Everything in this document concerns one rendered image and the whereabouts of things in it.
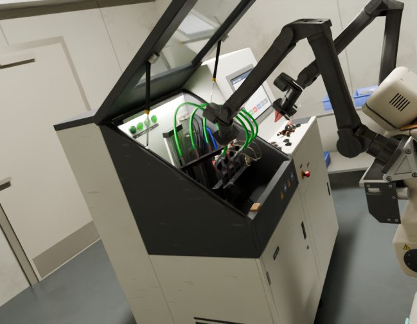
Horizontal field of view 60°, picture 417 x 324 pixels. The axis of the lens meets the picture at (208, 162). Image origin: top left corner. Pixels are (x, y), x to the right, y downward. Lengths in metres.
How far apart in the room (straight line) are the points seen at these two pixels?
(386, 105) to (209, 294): 1.10
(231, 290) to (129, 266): 0.57
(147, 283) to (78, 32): 3.18
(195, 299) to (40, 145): 2.58
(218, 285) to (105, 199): 0.66
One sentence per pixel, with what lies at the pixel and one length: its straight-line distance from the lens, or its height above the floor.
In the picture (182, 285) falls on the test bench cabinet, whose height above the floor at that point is 0.62.
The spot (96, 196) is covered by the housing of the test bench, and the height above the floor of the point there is 1.12.
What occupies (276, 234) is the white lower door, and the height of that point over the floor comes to 0.76.
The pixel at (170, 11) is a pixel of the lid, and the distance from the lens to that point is 1.30.
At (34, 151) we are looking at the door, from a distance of 3.93.
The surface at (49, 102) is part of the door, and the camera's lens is 4.06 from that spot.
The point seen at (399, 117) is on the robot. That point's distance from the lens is 1.30.
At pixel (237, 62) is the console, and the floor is 1.49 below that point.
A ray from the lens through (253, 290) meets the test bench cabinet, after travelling 1.66.
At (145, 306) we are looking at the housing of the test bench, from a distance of 2.11.
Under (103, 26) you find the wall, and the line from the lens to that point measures 4.72.
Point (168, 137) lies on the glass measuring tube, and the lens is 1.89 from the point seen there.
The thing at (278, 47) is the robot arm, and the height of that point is 1.57.
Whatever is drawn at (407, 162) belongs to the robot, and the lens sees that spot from 1.21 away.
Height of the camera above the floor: 1.63
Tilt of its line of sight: 17 degrees down
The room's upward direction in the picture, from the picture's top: 17 degrees counter-clockwise
